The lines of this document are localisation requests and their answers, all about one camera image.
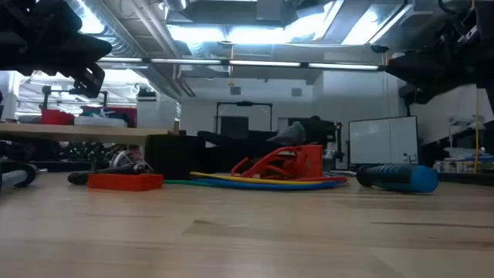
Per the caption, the yellow coiled cable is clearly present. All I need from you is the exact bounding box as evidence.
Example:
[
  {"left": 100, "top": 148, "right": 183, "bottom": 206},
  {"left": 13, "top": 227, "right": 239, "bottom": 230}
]
[{"left": 189, "top": 171, "right": 323, "bottom": 185}]

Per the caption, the multicolour cable loop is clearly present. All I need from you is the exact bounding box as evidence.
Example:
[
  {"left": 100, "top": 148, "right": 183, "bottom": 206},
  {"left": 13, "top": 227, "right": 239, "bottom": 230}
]
[{"left": 164, "top": 178, "right": 217, "bottom": 188}]

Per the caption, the cluttered side table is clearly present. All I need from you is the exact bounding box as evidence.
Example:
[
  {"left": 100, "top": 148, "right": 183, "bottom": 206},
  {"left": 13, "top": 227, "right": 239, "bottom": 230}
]
[{"left": 431, "top": 146, "right": 494, "bottom": 182}]

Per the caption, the thin red cord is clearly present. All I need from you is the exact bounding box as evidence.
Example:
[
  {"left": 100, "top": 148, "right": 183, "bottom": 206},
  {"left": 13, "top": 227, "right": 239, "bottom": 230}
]
[{"left": 230, "top": 148, "right": 300, "bottom": 181}]

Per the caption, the black ribbed box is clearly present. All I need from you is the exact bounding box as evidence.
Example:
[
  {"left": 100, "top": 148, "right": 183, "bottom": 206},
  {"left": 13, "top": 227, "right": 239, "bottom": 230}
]
[{"left": 146, "top": 134, "right": 208, "bottom": 181}]

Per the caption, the whiteboard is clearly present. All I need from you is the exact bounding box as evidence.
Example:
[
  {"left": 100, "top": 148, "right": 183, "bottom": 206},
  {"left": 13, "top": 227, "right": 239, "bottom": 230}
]
[{"left": 348, "top": 115, "right": 419, "bottom": 166}]

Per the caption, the grey duct tape roll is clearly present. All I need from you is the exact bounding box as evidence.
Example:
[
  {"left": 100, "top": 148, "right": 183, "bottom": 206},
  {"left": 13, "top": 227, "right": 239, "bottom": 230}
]
[{"left": 109, "top": 150, "right": 150, "bottom": 173}]

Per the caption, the black C-clamp silver screw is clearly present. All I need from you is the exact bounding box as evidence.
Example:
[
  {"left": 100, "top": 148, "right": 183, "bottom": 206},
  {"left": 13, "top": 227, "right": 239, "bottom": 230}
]
[{"left": 0, "top": 161, "right": 48, "bottom": 189}]

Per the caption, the red plastic printed holder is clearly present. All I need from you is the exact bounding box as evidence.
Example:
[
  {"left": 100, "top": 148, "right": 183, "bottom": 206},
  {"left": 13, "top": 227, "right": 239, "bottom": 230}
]
[{"left": 266, "top": 144, "right": 323, "bottom": 181}]

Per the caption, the green and grey object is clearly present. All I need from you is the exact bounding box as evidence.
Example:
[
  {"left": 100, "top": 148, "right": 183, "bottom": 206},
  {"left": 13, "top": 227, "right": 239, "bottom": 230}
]
[{"left": 196, "top": 121, "right": 306, "bottom": 177}]

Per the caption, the red finned heat sink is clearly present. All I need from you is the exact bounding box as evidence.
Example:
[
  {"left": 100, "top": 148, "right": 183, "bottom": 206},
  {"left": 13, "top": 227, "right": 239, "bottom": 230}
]
[{"left": 87, "top": 173, "right": 164, "bottom": 192}]

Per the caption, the wooden workbench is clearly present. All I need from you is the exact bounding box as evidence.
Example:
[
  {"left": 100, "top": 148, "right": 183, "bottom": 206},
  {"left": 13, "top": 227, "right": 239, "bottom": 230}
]
[{"left": 0, "top": 122, "right": 181, "bottom": 147}]

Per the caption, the coloured cables bundle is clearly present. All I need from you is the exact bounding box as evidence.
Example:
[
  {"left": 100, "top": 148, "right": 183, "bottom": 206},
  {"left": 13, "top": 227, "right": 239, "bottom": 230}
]
[{"left": 192, "top": 178, "right": 347, "bottom": 192}]

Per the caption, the yellow ceiling pendant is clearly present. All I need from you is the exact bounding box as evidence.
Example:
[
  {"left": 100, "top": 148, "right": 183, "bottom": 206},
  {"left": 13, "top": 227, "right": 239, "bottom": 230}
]
[{"left": 228, "top": 44, "right": 236, "bottom": 86}]

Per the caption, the long ceiling light bar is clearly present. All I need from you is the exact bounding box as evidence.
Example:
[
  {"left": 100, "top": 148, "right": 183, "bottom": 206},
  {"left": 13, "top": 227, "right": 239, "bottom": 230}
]
[{"left": 96, "top": 56, "right": 387, "bottom": 73}]

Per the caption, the blue and black tool handle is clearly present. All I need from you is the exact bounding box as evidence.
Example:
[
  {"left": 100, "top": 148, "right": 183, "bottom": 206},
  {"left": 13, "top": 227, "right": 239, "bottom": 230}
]
[{"left": 327, "top": 164, "right": 440, "bottom": 194}]

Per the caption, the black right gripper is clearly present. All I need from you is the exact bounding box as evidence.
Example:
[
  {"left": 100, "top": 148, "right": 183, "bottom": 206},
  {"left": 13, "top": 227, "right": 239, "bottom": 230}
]
[{"left": 385, "top": 49, "right": 494, "bottom": 105}]

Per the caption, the black pipe rig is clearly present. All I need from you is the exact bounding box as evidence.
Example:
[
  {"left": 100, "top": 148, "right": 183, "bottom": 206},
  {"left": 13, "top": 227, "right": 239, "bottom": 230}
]
[{"left": 40, "top": 85, "right": 109, "bottom": 111}]

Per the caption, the multicoloured wire coil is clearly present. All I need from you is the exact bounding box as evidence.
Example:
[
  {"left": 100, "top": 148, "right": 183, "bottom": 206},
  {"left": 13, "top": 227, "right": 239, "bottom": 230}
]
[{"left": 293, "top": 175, "right": 349, "bottom": 184}]

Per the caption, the black monitor stand frame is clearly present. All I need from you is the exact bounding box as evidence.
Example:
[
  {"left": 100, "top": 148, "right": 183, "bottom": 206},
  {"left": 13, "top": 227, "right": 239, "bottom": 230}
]
[{"left": 215, "top": 100, "right": 273, "bottom": 134}]

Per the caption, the small red bin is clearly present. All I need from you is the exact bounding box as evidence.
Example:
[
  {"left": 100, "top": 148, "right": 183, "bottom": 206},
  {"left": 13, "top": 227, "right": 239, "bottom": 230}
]
[{"left": 41, "top": 108, "right": 76, "bottom": 126}]

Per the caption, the black machine cabinet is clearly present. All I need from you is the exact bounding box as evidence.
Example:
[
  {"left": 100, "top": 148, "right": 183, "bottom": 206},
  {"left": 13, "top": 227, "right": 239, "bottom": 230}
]
[{"left": 308, "top": 115, "right": 345, "bottom": 163}]

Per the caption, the white tray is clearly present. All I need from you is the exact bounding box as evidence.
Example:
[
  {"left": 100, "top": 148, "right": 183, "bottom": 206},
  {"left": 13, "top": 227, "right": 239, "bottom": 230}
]
[{"left": 73, "top": 115, "right": 128, "bottom": 128}]

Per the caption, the small black hand tool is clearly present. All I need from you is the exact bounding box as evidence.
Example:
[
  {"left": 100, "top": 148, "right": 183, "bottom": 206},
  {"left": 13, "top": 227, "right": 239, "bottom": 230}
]
[{"left": 67, "top": 161, "right": 154, "bottom": 185}]

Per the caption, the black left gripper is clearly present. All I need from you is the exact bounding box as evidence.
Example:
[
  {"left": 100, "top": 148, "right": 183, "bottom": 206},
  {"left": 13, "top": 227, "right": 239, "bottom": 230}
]
[{"left": 0, "top": 30, "right": 113, "bottom": 100}]

